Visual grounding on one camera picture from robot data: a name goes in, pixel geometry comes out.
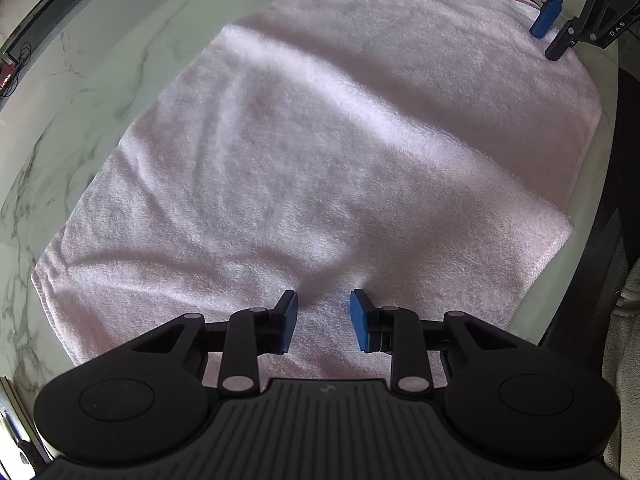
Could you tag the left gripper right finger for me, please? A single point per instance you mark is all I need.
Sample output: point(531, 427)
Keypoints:
point(397, 332)

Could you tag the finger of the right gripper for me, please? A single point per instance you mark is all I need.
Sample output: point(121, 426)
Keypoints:
point(565, 39)
point(548, 13)

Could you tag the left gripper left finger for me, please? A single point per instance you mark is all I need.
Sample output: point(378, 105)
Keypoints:
point(251, 333)

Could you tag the pink terry towel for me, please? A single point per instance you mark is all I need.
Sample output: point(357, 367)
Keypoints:
point(424, 151)

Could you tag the beige knitted fabric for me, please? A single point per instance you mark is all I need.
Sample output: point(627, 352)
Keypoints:
point(621, 365)

